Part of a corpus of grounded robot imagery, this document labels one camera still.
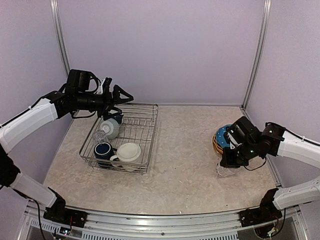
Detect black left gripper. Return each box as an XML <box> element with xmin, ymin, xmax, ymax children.
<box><xmin>75</xmin><ymin>84</ymin><xmax>133</xmax><ymax>120</ymax></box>

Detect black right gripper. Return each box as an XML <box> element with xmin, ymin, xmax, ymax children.
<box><xmin>221</xmin><ymin>140</ymin><xmax>259</xmax><ymax>168</ymax></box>

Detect yellow polka-dot plate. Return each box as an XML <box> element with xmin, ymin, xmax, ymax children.
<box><xmin>212</xmin><ymin>139</ymin><xmax>224</xmax><ymax>155</ymax></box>
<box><xmin>212</xmin><ymin>134</ymin><xmax>227</xmax><ymax>155</ymax></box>

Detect clear glass cup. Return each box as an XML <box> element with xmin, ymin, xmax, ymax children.
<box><xmin>216</xmin><ymin>163</ymin><xmax>242</xmax><ymax>178</ymax></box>
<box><xmin>92</xmin><ymin>129</ymin><xmax>109</xmax><ymax>144</ymax></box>

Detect pale green ribbed bowl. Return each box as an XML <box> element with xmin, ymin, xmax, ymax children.
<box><xmin>99</xmin><ymin>118</ymin><xmax>120</xmax><ymax>140</ymax></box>

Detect blue polka-dot plate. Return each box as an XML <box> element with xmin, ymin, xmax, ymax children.
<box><xmin>215</xmin><ymin>124</ymin><xmax>238</xmax><ymax>149</ymax></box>

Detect dark blue mug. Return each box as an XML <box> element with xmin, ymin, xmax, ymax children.
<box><xmin>93</xmin><ymin>142</ymin><xmax>117</xmax><ymax>160</ymax></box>

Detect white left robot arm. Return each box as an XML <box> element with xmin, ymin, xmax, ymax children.
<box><xmin>0</xmin><ymin>69</ymin><xmax>134</xmax><ymax>223</ymax></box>

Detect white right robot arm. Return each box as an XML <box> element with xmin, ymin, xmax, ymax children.
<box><xmin>216</xmin><ymin>116</ymin><xmax>320</xmax><ymax>222</ymax></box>

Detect teal white mug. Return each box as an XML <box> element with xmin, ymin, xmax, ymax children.
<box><xmin>108</xmin><ymin>112</ymin><xmax>124</xmax><ymax>125</ymax></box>

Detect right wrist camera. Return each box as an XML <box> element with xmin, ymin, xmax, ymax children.
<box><xmin>223</xmin><ymin>131</ymin><xmax>241</xmax><ymax>149</ymax></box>

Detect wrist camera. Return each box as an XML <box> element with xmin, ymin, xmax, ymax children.
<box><xmin>95</xmin><ymin>77</ymin><xmax>112</xmax><ymax>95</ymax></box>
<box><xmin>223</xmin><ymin>131</ymin><xmax>241</xmax><ymax>149</ymax></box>

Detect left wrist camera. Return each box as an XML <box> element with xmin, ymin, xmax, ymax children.
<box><xmin>95</xmin><ymin>77</ymin><xmax>112</xmax><ymax>95</ymax></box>

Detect metal wire dish rack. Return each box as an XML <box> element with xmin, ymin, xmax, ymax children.
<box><xmin>79</xmin><ymin>103</ymin><xmax>159</xmax><ymax>174</ymax></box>

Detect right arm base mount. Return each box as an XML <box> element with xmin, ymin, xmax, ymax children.
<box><xmin>238</xmin><ymin>188</ymin><xmax>283</xmax><ymax>227</ymax></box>

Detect aluminium front rail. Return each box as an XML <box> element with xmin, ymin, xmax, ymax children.
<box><xmin>24</xmin><ymin>199</ymin><xmax>303</xmax><ymax>240</ymax></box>

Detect left aluminium frame post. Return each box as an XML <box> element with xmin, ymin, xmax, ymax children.
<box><xmin>49</xmin><ymin>0</ymin><xmax>71</xmax><ymax>77</ymax></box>

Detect aluminium frame post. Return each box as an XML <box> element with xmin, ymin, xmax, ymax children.
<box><xmin>241</xmin><ymin>0</ymin><xmax>272</xmax><ymax>112</ymax></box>
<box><xmin>49</xmin><ymin>0</ymin><xmax>71</xmax><ymax>77</ymax></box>

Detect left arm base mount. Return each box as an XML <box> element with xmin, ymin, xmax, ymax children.
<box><xmin>43</xmin><ymin>187</ymin><xmax>88</xmax><ymax>228</ymax></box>

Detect right aluminium frame post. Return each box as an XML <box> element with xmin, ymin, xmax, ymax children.
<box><xmin>241</xmin><ymin>0</ymin><xmax>272</xmax><ymax>112</ymax></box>

